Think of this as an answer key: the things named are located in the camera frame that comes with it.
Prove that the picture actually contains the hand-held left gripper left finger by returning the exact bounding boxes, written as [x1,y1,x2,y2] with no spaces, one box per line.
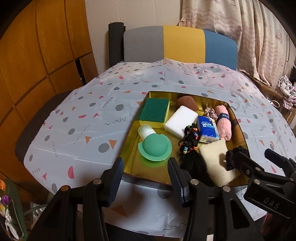
[28,157,125,241]

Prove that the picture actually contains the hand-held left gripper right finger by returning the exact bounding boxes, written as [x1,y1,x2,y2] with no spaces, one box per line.
[167,157,265,241]

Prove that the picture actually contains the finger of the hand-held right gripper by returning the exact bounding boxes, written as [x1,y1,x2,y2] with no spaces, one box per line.
[265,148,296,177]
[232,151,286,184]

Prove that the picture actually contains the black scrunchie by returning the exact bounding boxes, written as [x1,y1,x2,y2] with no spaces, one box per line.
[225,146,249,171]

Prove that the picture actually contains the gold metal tin tray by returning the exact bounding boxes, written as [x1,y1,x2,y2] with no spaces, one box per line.
[120,91,251,187]

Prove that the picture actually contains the black braided beaded wig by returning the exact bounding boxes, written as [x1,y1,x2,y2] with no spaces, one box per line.
[178,123,222,187]

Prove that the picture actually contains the beige cloth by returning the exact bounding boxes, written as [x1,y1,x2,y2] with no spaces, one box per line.
[198,139,242,187]

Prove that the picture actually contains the green dome silicone bottle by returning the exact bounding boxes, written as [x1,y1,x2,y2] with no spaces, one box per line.
[137,124,173,162]

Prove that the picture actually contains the pink towel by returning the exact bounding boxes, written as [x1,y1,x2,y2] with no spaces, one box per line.
[214,105,232,141]

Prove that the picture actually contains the blue tissue pack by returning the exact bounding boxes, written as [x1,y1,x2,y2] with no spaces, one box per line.
[197,115,220,143]

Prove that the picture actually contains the white foam sponge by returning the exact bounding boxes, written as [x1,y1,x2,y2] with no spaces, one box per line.
[164,105,199,134]

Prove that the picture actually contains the patterned scrunchie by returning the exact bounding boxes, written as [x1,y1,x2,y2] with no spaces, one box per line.
[203,108,218,121]

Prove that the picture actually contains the green yellow scrub sponge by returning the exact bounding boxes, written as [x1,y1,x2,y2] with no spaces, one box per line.
[138,98,170,128]

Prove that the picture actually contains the brown makeup sponge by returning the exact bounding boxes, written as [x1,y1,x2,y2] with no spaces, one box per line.
[177,95,199,112]

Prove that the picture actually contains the pile of clothes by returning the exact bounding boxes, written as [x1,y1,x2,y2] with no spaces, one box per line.
[276,75,296,109]

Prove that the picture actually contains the white patterned tablecloth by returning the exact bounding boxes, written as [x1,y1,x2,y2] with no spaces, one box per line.
[23,59,296,237]

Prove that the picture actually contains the wooden side table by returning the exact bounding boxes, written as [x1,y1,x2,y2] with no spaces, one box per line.
[240,71,284,99]

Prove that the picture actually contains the green box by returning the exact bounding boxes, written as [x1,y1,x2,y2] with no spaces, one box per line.
[0,178,27,240]

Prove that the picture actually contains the pink patterned curtain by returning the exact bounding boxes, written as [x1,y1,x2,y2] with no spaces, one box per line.
[178,0,296,85]

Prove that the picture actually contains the black rolled mat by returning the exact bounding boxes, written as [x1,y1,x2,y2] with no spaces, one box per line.
[109,22,126,67]

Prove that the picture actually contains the grey yellow blue chair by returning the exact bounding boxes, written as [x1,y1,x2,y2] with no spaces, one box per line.
[123,25,238,70]

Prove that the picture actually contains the wooden cabinet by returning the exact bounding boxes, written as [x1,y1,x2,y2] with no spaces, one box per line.
[0,0,97,186]

